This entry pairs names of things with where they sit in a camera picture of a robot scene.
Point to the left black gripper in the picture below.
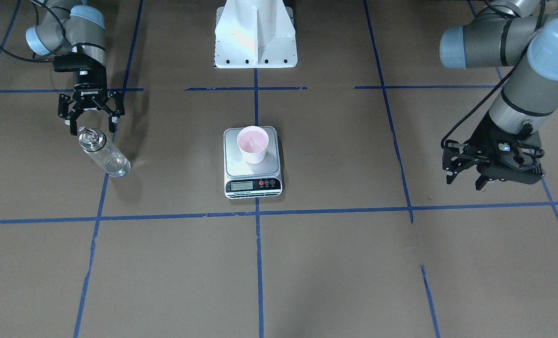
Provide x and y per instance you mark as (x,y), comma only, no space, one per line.
(480,133)

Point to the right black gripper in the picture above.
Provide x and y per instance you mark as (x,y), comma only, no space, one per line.
(89,86)

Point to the glass sauce bottle steel cap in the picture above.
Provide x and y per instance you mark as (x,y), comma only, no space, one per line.
(103,151)

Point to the pink cup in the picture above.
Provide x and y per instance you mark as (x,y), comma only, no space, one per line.
(253,142)

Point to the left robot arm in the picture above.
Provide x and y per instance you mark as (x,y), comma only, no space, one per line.
(516,34)

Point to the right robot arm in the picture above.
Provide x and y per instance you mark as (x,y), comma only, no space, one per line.
(72,36)

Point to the white kitchen scale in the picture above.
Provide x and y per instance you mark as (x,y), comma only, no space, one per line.
(244,180)

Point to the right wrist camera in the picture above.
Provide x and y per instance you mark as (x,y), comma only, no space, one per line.
(74,62)

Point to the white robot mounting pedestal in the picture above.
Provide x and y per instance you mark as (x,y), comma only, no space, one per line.
(255,34)

